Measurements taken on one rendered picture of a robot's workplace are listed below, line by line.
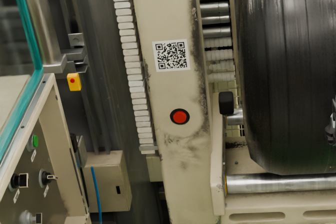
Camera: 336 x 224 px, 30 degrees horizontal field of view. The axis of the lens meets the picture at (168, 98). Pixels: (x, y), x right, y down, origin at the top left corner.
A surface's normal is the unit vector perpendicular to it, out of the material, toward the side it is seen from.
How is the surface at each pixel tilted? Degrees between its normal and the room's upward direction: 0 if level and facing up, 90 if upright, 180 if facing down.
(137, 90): 90
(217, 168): 0
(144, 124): 90
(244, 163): 0
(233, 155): 0
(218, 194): 90
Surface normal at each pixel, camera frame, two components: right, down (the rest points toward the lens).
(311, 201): -0.12, -0.84
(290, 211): -0.07, 0.53
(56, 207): 0.99, -0.07
